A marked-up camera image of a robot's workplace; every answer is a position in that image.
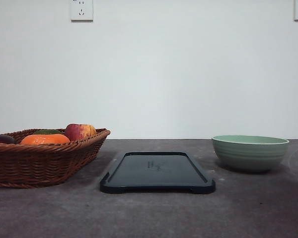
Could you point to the light green ceramic bowl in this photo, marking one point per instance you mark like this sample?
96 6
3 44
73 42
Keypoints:
249 151

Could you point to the brown wicker basket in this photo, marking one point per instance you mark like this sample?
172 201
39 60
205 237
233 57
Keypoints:
47 158

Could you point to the dark teal rectangular tray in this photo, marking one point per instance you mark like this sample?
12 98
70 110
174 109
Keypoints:
157 172

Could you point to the red yellow apple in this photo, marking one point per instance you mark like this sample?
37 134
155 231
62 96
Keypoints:
79 131

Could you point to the green lime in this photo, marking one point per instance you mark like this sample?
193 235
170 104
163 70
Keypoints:
47 131

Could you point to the orange tangerine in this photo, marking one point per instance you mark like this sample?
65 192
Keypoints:
46 139

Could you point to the dark purple plum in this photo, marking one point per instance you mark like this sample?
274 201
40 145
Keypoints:
6 139

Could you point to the white wall socket left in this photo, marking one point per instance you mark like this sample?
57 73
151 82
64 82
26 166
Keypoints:
81 12

